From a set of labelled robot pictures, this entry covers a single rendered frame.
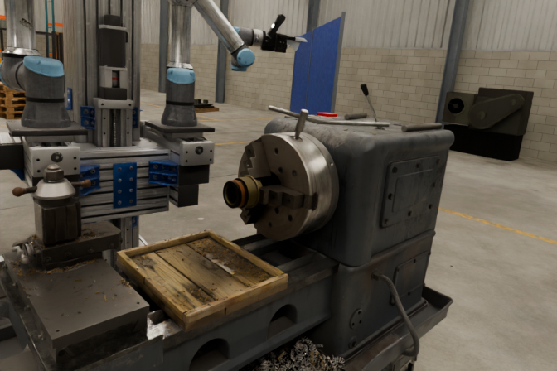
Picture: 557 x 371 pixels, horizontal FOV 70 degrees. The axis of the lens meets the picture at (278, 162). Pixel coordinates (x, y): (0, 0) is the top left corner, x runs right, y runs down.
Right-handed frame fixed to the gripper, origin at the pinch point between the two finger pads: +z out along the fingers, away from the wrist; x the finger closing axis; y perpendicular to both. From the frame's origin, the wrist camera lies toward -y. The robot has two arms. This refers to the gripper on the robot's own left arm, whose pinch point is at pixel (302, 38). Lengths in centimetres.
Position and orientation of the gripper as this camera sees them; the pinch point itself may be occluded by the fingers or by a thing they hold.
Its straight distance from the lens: 198.5
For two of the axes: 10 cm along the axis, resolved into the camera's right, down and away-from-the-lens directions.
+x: 2.6, 3.6, -9.0
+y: -1.2, 9.3, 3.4
